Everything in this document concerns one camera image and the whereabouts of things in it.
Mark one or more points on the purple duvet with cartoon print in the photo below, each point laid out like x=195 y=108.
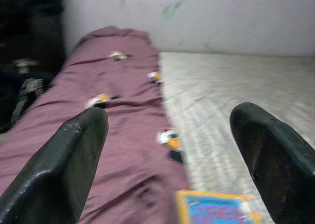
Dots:
x=128 y=123

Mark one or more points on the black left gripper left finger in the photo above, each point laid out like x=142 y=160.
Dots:
x=54 y=172

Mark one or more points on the colourful children's book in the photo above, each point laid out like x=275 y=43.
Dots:
x=214 y=209

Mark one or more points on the white quilted mattress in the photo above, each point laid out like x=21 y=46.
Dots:
x=233 y=81

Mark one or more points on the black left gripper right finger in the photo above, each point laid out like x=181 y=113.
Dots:
x=283 y=167

